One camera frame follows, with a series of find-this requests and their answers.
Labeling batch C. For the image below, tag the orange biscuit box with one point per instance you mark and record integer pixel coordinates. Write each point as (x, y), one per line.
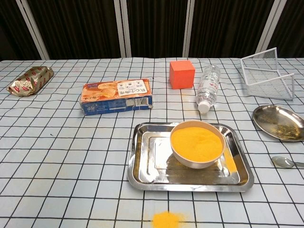
(114, 95)

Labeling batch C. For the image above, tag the metal spoon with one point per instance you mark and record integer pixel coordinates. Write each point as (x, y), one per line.
(281, 162)

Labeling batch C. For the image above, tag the orange cube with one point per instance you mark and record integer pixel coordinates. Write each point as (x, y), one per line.
(181, 76)

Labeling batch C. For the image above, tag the round steel plate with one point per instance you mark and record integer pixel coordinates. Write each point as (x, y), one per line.
(273, 118)

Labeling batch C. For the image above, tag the checked tablecloth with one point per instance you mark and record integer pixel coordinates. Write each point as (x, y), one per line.
(59, 154)

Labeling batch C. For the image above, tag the black folding partition screen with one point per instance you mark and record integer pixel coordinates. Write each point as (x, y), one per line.
(83, 28)

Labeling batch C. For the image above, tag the clear plastic water bottle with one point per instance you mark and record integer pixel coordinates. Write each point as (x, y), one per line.
(209, 88)

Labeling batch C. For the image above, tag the beige bowl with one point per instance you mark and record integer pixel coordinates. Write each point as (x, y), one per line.
(190, 164)

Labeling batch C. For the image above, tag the gold foil snack packet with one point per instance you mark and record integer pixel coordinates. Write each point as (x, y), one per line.
(31, 80)

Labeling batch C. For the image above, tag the orange powder pile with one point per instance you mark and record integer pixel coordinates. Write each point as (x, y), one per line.
(166, 221)

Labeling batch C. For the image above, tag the rectangular steel tray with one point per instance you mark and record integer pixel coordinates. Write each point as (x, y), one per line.
(152, 154)

